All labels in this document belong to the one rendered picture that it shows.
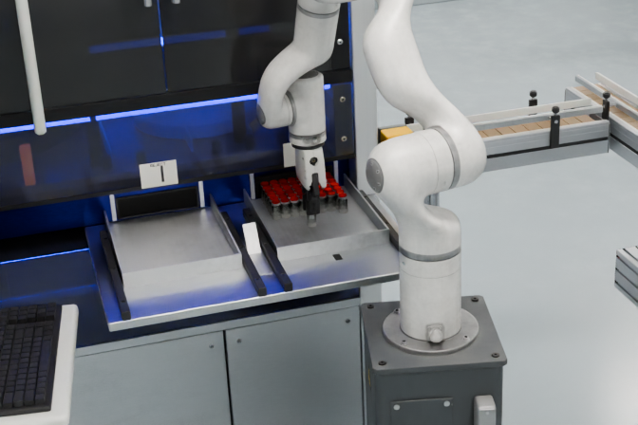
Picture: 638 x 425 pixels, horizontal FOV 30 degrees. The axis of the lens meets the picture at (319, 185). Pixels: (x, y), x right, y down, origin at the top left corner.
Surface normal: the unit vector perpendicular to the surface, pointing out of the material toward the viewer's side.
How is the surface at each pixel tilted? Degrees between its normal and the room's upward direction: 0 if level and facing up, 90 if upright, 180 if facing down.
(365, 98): 90
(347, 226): 0
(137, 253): 0
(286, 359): 90
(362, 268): 0
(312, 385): 90
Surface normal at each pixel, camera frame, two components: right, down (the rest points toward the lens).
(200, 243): -0.04, -0.91
